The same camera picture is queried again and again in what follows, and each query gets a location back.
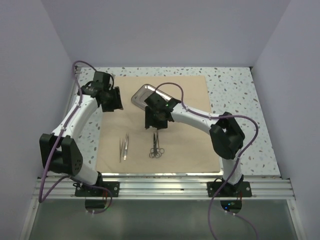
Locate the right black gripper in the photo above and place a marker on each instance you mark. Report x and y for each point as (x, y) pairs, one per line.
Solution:
(150, 122)

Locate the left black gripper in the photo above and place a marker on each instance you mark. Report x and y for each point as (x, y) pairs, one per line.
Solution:
(116, 103)

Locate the steel instrument tray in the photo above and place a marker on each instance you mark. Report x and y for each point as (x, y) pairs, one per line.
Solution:
(144, 92)

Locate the steel surgical scissors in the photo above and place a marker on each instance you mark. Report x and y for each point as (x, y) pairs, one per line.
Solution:
(159, 151)

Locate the steel forceps with rings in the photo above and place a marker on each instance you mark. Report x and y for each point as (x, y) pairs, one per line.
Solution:
(153, 151)

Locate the beige surgical cloth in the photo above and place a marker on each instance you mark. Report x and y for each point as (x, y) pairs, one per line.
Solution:
(186, 149)

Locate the steel tweezers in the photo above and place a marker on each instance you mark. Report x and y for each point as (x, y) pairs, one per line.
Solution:
(120, 149)
(125, 150)

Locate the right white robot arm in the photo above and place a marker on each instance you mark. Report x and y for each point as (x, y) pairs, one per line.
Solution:
(226, 135)

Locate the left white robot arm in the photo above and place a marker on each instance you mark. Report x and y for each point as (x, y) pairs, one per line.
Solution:
(59, 150)

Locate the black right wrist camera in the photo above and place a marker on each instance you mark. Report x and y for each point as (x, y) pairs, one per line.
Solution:
(157, 103)

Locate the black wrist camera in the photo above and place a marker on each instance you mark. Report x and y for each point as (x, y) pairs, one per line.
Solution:
(157, 103)
(104, 80)

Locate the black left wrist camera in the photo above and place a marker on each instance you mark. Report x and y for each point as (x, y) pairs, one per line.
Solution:
(104, 80)

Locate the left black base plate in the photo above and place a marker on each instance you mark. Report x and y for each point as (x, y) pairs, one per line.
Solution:
(97, 190)

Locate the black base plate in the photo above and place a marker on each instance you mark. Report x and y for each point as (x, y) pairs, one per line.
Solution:
(97, 190)
(241, 189)

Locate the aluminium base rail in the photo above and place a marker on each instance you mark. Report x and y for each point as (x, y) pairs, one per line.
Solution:
(189, 186)

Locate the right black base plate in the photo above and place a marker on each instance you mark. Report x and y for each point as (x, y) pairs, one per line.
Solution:
(241, 189)

